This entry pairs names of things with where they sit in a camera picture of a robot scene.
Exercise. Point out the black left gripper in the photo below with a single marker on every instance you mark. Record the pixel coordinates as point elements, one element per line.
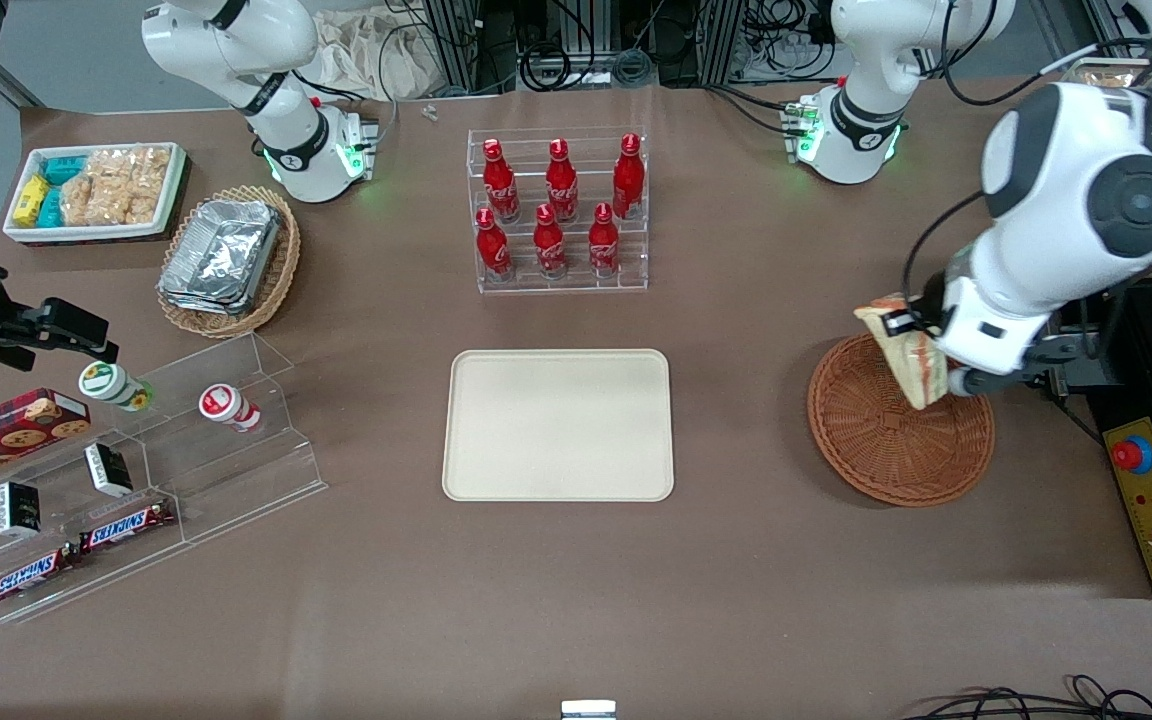
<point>929,301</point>

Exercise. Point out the triangle sandwich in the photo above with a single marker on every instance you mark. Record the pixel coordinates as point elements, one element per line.
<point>901,360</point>

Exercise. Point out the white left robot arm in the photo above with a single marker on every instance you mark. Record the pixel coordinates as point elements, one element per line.
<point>1086,200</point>

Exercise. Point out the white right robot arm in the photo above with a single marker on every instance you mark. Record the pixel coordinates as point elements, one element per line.
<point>286,130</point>

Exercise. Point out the brown round wicker basket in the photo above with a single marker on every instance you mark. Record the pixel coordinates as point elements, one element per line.
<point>886,450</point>

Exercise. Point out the light wicker basket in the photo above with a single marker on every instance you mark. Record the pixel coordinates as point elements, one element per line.
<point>281,270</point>

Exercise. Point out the cream plastic tray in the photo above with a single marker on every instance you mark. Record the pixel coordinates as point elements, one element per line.
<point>556,425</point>

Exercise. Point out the green sunflower lid cup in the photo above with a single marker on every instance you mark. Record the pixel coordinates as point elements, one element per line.
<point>106,383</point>

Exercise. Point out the red plaid cookie box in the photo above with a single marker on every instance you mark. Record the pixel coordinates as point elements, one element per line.
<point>6,430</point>

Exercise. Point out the teal snack packet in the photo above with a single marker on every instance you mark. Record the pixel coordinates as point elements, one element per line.
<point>51,208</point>
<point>64,170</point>

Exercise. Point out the yellow snack packet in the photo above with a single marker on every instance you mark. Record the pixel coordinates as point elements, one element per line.
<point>31,200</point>

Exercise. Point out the small black white box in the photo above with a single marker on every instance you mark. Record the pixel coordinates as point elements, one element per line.
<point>16,510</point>
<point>108,470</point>

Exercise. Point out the clear bag of rice crackers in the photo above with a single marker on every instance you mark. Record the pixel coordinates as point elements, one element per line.
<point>116,185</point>

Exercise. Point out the red lid yogurt cup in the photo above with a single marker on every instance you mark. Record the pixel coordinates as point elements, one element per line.
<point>221,403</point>

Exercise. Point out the stacked aluminium foil trays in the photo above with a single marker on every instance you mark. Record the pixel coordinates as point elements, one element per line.
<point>221,255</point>

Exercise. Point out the white plastic bin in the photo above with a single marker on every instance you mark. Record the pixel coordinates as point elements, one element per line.
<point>179,185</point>

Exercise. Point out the Snickers chocolate bar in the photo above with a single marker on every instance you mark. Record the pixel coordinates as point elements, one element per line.
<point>126,527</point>
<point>28,577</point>

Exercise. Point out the clear acrylic tiered snack shelf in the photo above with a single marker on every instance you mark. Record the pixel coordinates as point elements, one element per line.
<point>236,480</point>

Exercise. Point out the black machine housing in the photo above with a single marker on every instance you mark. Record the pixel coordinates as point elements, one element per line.
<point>1136,340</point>

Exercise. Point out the red emergency stop button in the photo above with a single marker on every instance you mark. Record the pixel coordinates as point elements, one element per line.
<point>1128,455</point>

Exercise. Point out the red cola bottle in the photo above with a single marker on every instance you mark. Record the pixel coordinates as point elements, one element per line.
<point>549,245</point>
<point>628,180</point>
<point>562,185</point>
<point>501,185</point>
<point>493,250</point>
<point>604,245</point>

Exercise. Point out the clear bag of pastry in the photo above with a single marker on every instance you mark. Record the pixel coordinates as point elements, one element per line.
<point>1116,78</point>

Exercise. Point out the clear acrylic bottle rack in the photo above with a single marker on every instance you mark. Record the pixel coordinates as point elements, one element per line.
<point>576,285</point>

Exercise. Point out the white plastic sheet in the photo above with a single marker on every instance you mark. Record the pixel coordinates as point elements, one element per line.
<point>376,60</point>

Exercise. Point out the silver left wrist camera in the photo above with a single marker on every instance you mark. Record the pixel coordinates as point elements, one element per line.
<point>976,383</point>

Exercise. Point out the grey metal bracket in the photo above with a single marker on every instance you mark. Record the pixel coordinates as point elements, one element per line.
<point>1076,372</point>

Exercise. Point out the aluminium frame post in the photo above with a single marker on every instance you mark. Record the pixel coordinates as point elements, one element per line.
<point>721,40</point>
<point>456,40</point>

